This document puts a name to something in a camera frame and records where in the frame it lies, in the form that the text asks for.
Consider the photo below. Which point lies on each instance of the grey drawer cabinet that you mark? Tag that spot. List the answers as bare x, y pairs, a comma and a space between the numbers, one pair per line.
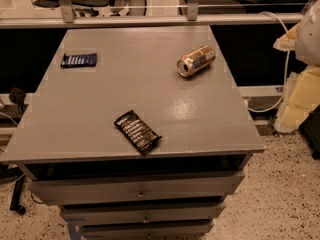
130, 148

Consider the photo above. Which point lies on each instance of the orange soda can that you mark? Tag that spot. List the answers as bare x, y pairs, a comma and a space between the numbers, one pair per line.
195, 61

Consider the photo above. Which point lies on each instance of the dark object on left ledge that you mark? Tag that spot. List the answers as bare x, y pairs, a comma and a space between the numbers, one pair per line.
17, 96

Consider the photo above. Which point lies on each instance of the drawer with knob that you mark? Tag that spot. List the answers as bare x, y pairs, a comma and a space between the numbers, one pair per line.
136, 188
144, 213

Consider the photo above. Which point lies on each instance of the top drawer with knob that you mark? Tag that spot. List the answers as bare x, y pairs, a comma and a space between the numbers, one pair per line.
136, 188

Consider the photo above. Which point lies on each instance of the middle drawer with knob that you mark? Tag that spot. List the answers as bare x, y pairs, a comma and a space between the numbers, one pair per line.
144, 213

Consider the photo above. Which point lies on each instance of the black snack bar wrapper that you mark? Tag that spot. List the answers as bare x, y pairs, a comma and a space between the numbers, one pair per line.
137, 132

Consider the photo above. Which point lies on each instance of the metal railing frame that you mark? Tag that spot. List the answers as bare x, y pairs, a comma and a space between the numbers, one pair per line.
64, 14

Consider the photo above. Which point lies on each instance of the bottom drawer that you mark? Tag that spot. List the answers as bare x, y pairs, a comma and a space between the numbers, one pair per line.
136, 230

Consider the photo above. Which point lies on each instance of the blue snack bar wrapper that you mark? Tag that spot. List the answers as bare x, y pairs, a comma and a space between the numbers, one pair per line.
81, 60

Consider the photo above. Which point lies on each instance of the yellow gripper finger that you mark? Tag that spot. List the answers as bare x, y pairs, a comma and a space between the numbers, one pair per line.
287, 41
301, 97

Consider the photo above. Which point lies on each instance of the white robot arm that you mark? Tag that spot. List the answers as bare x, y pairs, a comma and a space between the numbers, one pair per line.
307, 46

